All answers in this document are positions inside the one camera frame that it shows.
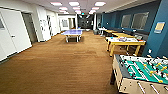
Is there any blue ping pong table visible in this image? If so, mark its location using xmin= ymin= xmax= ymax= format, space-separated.
xmin=60 ymin=29 xmax=84 ymax=44

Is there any rectangular ceiling light panel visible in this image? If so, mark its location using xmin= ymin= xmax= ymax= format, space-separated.
xmin=49 ymin=1 xmax=63 ymax=7
xmin=72 ymin=6 xmax=82 ymax=11
xmin=68 ymin=1 xmax=81 ymax=7
xmin=58 ymin=6 xmax=69 ymax=11
xmin=90 ymin=6 xmax=101 ymax=11
xmin=94 ymin=1 xmax=107 ymax=7

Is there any yellow air hockey table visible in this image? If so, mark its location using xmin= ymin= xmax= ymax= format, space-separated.
xmin=105 ymin=35 xmax=147 ymax=58

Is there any large interior window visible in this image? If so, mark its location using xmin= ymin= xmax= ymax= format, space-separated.
xmin=120 ymin=14 xmax=132 ymax=30
xmin=131 ymin=12 xmax=150 ymax=31

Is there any green foosball table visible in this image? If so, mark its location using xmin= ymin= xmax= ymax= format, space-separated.
xmin=110 ymin=53 xmax=168 ymax=94

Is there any white double door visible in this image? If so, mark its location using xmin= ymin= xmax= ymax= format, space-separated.
xmin=0 ymin=8 xmax=33 ymax=57

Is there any grey door sign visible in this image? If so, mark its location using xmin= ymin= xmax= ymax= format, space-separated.
xmin=0 ymin=18 xmax=5 ymax=31

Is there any framed yellow wall notice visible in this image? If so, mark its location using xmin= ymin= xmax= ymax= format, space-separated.
xmin=153 ymin=21 xmax=166 ymax=35

